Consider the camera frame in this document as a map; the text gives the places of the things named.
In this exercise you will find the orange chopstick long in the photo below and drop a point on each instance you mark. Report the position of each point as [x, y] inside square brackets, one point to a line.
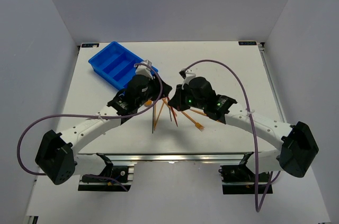
[157, 115]

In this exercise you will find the blue divided plastic tray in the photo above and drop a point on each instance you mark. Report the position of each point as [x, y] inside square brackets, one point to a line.
[115, 64]

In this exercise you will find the orange fork right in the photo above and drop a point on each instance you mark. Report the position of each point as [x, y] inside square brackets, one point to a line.
[198, 112]

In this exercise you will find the orange chopstick crossing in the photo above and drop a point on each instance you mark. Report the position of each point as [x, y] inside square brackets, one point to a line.
[166, 102]

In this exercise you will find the orange fork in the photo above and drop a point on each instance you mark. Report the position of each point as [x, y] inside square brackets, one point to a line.
[198, 112]
[197, 125]

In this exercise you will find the right table logo sticker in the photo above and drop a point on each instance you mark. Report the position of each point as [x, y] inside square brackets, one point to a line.
[247, 43]

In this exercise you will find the dark green chopstick left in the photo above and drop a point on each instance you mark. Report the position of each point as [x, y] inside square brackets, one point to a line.
[153, 120]

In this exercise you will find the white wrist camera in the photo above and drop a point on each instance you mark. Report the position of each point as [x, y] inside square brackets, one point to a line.
[187, 75]
[144, 69]

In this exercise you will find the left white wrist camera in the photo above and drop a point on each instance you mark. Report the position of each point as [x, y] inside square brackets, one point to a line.
[144, 69]

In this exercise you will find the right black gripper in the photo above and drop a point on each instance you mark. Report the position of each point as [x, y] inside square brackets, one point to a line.
[177, 100]

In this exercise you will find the orange fork lower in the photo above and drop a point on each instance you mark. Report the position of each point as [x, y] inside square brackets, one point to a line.
[197, 125]

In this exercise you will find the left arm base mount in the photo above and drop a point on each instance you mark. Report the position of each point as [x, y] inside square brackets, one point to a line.
[106, 179]

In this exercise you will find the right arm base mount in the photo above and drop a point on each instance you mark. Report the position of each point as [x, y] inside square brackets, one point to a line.
[237, 179]

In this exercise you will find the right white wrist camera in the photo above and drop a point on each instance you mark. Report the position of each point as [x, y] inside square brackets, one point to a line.
[187, 75]

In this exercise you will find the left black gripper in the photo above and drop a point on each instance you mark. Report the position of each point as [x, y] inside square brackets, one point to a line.
[155, 83]

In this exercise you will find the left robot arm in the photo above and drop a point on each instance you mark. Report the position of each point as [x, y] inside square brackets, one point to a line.
[58, 154]

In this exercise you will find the red-orange plastic fork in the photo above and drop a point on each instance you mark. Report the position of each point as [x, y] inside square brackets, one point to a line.
[174, 116]

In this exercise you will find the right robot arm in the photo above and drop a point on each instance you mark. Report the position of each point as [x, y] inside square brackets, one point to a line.
[294, 145]

